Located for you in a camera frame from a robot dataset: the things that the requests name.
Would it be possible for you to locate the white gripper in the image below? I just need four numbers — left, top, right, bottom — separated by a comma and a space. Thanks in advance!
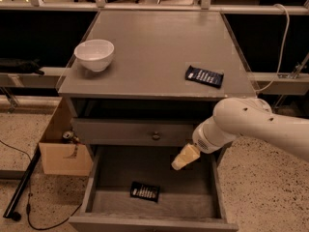
171, 117, 239, 170

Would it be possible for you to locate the black chocolate rxbar wrapper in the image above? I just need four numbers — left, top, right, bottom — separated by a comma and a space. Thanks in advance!
130, 182, 160, 202

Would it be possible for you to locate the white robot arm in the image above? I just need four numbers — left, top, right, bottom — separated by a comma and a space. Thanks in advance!
171, 98, 309, 170

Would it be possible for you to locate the round brass drawer knob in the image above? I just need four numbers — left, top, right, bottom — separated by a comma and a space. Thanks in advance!
152, 131, 160, 140

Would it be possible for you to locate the open grey middle drawer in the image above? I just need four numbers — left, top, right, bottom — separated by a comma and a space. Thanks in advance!
69, 146, 239, 232

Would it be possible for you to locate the grey drawer cabinet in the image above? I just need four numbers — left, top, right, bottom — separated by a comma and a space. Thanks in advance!
57, 10, 258, 232

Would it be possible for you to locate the closed grey upper drawer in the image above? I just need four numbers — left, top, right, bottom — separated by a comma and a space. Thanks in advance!
71, 118, 194, 147

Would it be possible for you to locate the blue snack bar wrapper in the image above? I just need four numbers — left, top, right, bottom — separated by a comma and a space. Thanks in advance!
184, 66, 224, 89

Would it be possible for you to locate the metal drink can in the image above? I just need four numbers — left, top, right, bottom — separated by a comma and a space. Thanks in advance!
63, 130, 73, 140

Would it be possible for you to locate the cardboard box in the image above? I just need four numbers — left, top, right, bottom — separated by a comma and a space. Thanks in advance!
39, 99, 93, 176

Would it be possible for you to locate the white ceramic bowl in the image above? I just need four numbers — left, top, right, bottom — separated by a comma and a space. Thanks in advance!
74, 40, 115, 72

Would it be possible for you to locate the black metal floor bar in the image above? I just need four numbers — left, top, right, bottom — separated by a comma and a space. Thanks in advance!
0, 148, 41, 221

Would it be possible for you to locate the black floor cable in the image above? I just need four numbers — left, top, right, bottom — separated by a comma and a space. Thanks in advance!
0, 140, 83, 231

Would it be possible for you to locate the white hanging cable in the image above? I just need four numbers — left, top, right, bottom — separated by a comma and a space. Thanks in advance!
254, 3, 291, 94

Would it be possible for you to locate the black object on rail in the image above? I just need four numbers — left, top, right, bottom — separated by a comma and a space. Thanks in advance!
0, 58, 44, 75

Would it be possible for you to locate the metal railing frame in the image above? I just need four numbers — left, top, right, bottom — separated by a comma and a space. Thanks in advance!
0, 0, 309, 15

